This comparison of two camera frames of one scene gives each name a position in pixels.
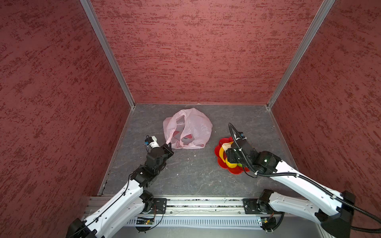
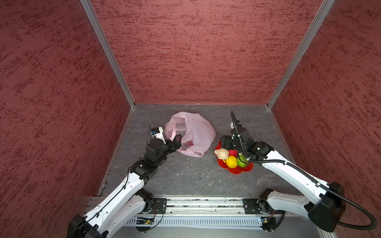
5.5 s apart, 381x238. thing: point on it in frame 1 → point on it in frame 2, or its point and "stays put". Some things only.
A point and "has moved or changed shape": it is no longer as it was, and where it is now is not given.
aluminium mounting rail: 179,206 stays put
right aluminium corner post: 319,18 stays put
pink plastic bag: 189,129 has moved or changed shape
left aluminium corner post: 90,12 stays put
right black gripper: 230,155 → 226,140
